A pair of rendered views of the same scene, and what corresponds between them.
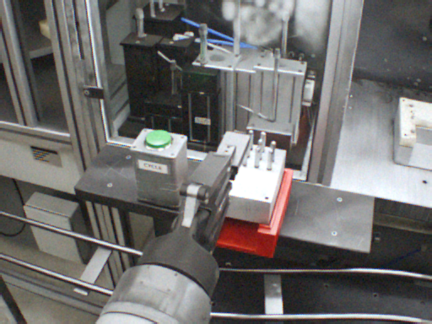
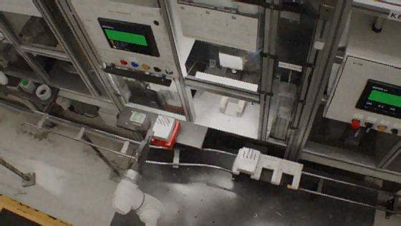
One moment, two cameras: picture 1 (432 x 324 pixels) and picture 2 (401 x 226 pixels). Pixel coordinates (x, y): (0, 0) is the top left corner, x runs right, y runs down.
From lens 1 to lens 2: 140 cm
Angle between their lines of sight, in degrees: 21
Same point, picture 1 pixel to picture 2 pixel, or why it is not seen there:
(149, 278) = (129, 172)
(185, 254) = (135, 166)
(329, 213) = (191, 133)
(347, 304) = (207, 155)
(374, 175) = (210, 117)
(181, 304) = (134, 177)
